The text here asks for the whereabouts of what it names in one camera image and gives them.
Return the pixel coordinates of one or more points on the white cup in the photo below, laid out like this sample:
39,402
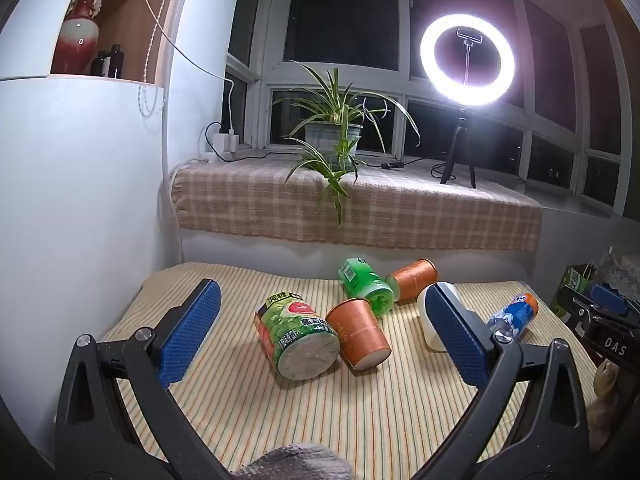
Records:
426,325

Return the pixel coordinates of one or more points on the plaid cloth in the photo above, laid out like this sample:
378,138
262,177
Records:
250,200

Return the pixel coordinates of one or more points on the white lace cloth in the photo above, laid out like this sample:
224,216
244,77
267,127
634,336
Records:
620,270

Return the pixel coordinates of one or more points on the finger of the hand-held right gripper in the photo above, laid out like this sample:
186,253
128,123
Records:
609,297

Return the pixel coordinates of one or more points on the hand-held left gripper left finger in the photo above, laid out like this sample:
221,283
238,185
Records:
187,332

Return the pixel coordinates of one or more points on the green plastic cup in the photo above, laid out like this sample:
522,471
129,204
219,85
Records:
362,285

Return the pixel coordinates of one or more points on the grey knit cloth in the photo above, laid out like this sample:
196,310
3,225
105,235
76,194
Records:
295,462

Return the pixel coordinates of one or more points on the black tripod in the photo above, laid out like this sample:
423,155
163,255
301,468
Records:
459,135

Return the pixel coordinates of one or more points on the red porcelain vase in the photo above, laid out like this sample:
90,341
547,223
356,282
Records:
77,40

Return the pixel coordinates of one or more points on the window frame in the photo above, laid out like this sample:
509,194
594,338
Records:
405,90

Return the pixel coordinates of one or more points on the striped table cloth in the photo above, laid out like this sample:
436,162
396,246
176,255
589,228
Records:
250,410

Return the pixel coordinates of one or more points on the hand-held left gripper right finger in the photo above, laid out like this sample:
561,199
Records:
457,332

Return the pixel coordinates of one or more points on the phone holder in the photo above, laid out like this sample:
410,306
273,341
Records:
469,42

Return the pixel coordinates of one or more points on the grey plant pot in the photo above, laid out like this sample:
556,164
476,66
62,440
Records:
320,135

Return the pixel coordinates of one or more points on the white charger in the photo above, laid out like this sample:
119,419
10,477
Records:
225,141

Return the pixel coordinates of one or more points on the dark bottle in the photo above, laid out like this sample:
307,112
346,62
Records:
116,62
98,65

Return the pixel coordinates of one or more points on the green cardboard box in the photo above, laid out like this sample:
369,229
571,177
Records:
575,285

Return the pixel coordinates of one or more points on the spider plant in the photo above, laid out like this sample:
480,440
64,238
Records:
332,110

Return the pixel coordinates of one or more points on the person's right hand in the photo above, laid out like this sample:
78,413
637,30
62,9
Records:
606,377

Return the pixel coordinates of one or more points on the orange paper cup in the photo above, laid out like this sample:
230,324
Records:
412,280
357,332

